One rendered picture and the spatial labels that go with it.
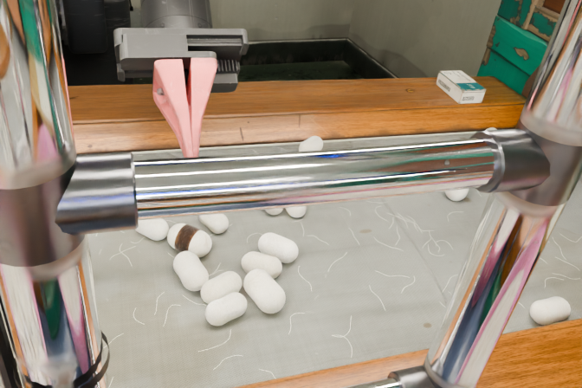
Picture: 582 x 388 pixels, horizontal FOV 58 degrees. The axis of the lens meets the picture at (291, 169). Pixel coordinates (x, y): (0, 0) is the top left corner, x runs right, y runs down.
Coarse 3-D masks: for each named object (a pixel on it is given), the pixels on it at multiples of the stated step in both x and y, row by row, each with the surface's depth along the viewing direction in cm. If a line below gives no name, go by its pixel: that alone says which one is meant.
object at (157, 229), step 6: (144, 222) 43; (150, 222) 43; (156, 222) 43; (162, 222) 43; (138, 228) 43; (144, 228) 43; (150, 228) 43; (156, 228) 43; (162, 228) 43; (168, 228) 43; (144, 234) 43; (150, 234) 43; (156, 234) 43; (162, 234) 43; (156, 240) 43
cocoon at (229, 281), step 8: (224, 272) 39; (232, 272) 39; (216, 280) 38; (224, 280) 38; (232, 280) 38; (240, 280) 39; (208, 288) 38; (216, 288) 38; (224, 288) 38; (232, 288) 38; (240, 288) 39; (208, 296) 38; (216, 296) 38
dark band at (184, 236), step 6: (186, 228) 42; (192, 228) 42; (180, 234) 42; (186, 234) 42; (192, 234) 42; (180, 240) 42; (186, 240) 41; (174, 246) 42; (180, 246) 42; (186, 246) 41
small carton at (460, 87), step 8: (440, 72) 70; (448, 72) 71; (456, 72) 71; (440, 80) 71; (448, 80) 69; (456, 80) 69; (464, 80) 69; (472, 80) 69; (448, 88) 69; (456, 88) 67; (464, 88) 66; (472, 88) 67; (480, 88) 67; (456, 96) 67; (464, 96) 67; (472, 96) 67; (480, 96) 67
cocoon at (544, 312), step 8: (536, 304) 40; (544, 304) 40; (552, 304) 40; (560, 304) 40; (568, 304) 40; (536, 312) 40; (544, 312) 39; (552, 312) 39; (560, 312) 40; (568, 312) 40; (536, 320) 40; (544, 320) 39; (552, 320) 40
